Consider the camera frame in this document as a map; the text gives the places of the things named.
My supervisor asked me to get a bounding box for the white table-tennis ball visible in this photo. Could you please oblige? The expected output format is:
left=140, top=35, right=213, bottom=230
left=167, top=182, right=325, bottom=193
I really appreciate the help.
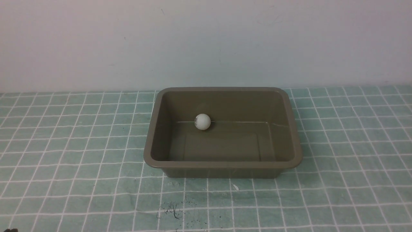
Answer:
left=194, top=113, right=211, bottom=131

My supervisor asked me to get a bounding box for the olive brown plastic bin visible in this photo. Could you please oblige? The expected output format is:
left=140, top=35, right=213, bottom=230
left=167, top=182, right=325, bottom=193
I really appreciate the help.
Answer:
left=143, top=87, right=303, bottom=179

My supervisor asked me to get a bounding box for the green checkered tablecloth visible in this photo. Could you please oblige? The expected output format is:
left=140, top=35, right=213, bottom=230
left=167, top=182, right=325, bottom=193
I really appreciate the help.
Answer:
left=0, top=85, right=412, bottom=232

